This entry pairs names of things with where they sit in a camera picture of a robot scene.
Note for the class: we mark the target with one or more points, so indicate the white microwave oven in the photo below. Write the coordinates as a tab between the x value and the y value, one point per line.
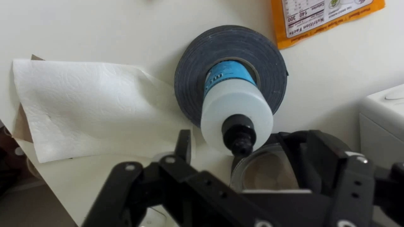
382	122

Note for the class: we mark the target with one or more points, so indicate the dark grey tape roll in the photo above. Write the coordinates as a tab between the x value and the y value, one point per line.
193	76

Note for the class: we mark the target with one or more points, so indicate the white paper towel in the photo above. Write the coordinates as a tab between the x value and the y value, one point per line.
83	109

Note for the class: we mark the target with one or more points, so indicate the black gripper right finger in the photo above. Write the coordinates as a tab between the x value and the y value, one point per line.
357	190

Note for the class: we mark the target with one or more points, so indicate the white bottle with blue label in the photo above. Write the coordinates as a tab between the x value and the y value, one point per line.
234	101

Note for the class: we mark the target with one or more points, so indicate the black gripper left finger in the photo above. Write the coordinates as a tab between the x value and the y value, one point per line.
168	197

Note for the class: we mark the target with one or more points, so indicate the orange snack packet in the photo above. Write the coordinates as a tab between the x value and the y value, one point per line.
281	29

